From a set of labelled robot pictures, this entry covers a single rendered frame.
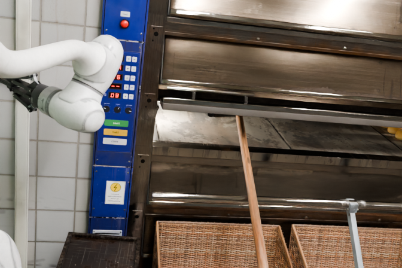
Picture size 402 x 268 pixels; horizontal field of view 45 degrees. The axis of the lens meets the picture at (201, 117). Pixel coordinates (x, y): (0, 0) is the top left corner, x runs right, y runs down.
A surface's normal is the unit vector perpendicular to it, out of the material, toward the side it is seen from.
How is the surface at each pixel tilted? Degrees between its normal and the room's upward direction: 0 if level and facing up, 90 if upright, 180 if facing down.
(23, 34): 90
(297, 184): 70
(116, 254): 0
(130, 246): 0
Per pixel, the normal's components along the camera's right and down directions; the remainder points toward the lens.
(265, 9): 0.19, 0.02
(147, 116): 0.15, 0.36
